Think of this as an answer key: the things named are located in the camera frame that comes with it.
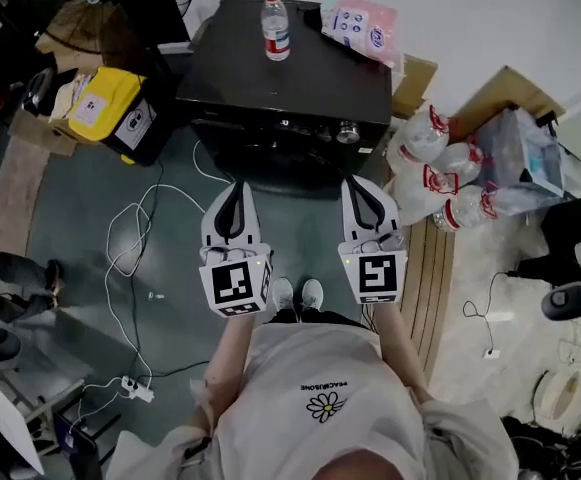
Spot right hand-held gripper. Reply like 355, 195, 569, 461
336, 176, 409, 306

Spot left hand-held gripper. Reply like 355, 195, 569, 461
198, 181, 275, 319

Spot silver washing machine dial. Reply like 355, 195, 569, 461
335, 120, 362, 146

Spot black washing machine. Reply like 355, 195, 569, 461
175, 0, 394, 200

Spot person's left forearm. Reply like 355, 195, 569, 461
203, 311, 260, 422

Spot person's right forearm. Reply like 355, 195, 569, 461
368, 299, 432, 405

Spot large empty plastic bottle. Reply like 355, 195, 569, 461
429, 140, 487, 180
393, 105, 455, 165
488, 181, 547, 218
433, 184, 500, 233
385, 164, 460, 219

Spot person's left white shoe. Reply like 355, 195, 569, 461
271, 277, 297, 315

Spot person's white shoe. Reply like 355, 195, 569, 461
300, 278, 326, 315
271, 277, 297, 315

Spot wooden slatted board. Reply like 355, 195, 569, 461
398, 216, 457, 385

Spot person's right white shoe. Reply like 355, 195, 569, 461
300, 278, 326, 315

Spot person's black trousers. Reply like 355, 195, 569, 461
268, 307, 367, 328

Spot flat cardboard piece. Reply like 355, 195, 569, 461
391, 52, 439, 120

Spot clear plastic storage box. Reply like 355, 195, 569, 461
473, 107, 570, 198

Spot yellow and black bin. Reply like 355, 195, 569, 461
67, 65, 159, 167

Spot large cardboard box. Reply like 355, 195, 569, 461
448, 64, 567, 130

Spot pink plastic packet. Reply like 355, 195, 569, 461
319, 0, 403, 70

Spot white power strip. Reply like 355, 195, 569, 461
119, 374, 156, 404

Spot black side table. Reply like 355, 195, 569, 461
514, 187, 581, 289

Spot clear water bottle red label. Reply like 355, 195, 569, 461
260, 0, 292, 63

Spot person's white flower print shirt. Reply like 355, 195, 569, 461
104, 311, 521, 480

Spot open cardboard box with papers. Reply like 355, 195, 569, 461
8, 67, 102, 158

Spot grey and black round device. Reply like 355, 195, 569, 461
540, 282, 581, 323

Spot white board panel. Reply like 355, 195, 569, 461
0, 361, 47, 475

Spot white power cable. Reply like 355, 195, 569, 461
67, 139, 237, 437

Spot black power cable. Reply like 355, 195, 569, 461
127, 156, 212, 385

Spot white plug with black cable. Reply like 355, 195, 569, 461
461, 269, 522, 360

